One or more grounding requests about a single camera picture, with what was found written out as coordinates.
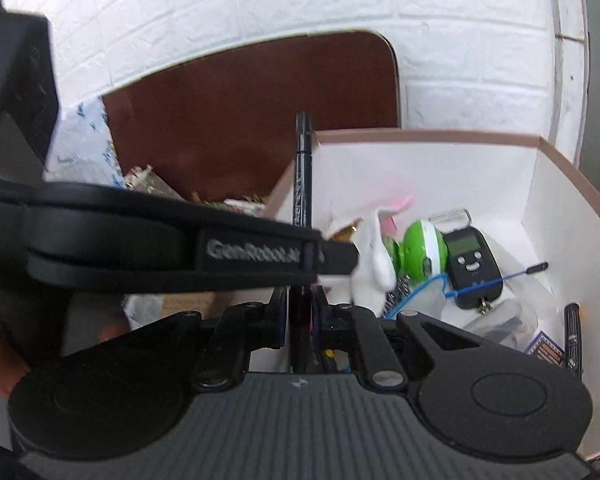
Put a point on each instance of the brown wooden desktop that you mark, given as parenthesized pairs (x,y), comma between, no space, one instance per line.
(250,110)

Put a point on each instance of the pink and white packet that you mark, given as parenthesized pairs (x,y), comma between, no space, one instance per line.
(372,255)

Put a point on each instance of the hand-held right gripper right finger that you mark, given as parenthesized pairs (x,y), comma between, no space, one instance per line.
(320,312)

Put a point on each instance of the green topped bottle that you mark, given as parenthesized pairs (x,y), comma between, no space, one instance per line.
(420,247)

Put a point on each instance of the small gold item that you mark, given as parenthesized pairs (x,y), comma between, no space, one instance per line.
(344,232)

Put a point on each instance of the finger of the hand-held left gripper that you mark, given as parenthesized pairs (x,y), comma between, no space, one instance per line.
(340,259)

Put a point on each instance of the black digital hanging scale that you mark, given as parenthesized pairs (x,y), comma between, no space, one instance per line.
(472,265)

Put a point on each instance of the cardboard box white inside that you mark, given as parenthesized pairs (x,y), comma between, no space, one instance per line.
(455,180)

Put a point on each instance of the orange and purple card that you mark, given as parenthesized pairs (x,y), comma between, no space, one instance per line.
(547,350)

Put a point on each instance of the white printed plastic packet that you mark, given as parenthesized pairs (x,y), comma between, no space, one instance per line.
(82,145)

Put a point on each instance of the black marker pen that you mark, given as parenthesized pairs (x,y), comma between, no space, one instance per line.
(573,335)
(303,175)

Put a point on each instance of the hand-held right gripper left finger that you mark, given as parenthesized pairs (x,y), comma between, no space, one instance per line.
(279,322)

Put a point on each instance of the pink plastic item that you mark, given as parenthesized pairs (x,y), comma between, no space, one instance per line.
(397,210)

